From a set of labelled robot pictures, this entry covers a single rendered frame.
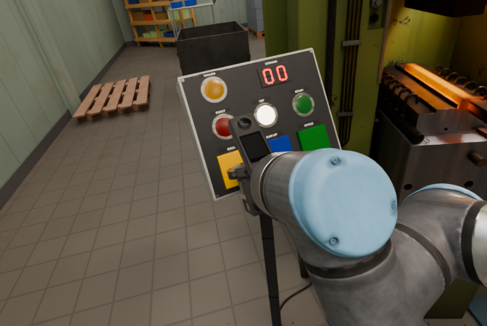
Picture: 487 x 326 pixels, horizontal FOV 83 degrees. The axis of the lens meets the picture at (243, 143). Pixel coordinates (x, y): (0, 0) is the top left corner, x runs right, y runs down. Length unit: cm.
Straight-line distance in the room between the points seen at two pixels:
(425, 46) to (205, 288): 153
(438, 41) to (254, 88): 96
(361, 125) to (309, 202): 83
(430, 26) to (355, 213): 120
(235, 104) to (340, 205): 43
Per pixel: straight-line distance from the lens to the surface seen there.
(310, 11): 89
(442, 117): 96
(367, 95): 100
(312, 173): 24
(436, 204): 40
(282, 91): 67
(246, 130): 45
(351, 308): 31
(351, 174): 25
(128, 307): 174
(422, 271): 35
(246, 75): 65
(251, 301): 157
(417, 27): 138
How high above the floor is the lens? 136
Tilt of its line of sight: 31 degrees down
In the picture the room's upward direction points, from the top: 8 degrees counter-clockwise
